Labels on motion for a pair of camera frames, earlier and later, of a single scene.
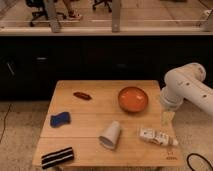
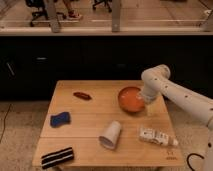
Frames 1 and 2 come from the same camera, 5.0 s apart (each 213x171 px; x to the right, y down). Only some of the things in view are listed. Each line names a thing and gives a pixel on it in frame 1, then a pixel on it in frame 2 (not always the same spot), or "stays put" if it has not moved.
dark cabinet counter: [30, 65] stays put
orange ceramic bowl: [133, 99] stays put
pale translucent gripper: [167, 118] -> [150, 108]
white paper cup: [109, 139] stays put
